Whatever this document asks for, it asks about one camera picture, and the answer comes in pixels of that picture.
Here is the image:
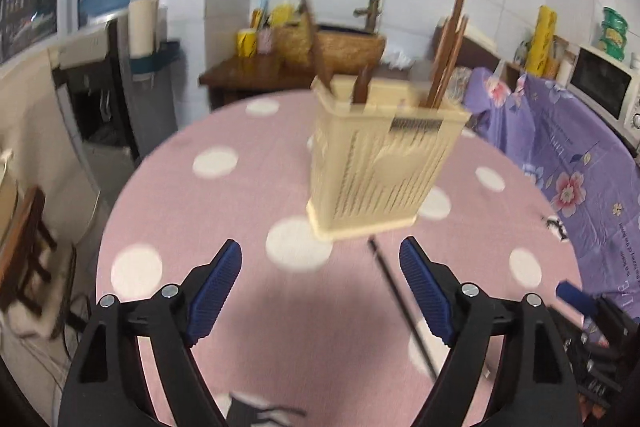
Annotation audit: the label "bronze faucet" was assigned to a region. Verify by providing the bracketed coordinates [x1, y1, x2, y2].
[354, 0, 383, 35]

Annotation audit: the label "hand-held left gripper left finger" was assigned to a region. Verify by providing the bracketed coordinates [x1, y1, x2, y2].
[57, 239, 243, 427]

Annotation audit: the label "green stacked containers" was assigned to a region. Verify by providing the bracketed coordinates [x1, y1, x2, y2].
[599, 7, 630, 60]

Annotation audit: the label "cream cup tube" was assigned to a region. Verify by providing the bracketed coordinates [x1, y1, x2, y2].
[128, 0, 162, 58]

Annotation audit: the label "beige floral cloth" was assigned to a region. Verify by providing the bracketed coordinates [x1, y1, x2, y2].
[447, 67, 481, 108]

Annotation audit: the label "yellow wrapped roll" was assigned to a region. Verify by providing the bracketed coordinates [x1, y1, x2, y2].
[525, 5, 557, 75]

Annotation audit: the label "brown cream-topped chair back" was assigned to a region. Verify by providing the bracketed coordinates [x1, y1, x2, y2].
[437, 17, 501, 68]

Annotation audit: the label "black chopstick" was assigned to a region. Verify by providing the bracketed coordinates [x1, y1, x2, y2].
[367, 237, 439, 380]

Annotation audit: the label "dark wooden stool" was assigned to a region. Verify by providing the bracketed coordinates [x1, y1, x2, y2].
[0, 184, 58, 323]

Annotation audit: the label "brown wooden chopstick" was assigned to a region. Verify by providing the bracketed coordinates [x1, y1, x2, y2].
[351, 64, 376, 106]
[437, 14, 472, 108]
[425, 18, 449, 105]
[430, 0, 469, 108]

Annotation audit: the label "woven basin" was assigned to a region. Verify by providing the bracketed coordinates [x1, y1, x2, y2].
[315, 24, 388, 75]

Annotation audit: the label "white crumpled tissue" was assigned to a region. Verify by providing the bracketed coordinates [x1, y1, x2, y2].
[387, 49, 416, 70]

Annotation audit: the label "yellow cup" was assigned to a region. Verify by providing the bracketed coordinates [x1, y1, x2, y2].
[236, 28, 258, 58]

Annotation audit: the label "white water dispenser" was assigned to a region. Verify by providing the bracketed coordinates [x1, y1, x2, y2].
[47, 14, 181, 162]

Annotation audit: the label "purple floral blanket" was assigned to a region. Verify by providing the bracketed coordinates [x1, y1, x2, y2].
[462, 67, 640, 348]

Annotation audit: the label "cream cloth cover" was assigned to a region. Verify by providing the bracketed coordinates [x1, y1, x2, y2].
[0, 49, 88, 208]

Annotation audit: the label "cream plastic utensil holder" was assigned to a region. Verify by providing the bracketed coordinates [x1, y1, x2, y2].
[306, 74, 473, 242]

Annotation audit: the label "white microwave oven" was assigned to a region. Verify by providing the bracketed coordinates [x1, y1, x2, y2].
[570, 44, 640, 142]

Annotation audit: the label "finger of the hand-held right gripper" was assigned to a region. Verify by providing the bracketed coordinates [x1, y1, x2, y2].
[556, 279, 601, 320]

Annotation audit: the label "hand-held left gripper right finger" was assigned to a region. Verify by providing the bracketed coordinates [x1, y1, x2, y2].
[398, 237, 583, 427]

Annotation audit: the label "dark wooden counter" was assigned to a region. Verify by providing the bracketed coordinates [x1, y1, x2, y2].
[198, 54, 416, 108]

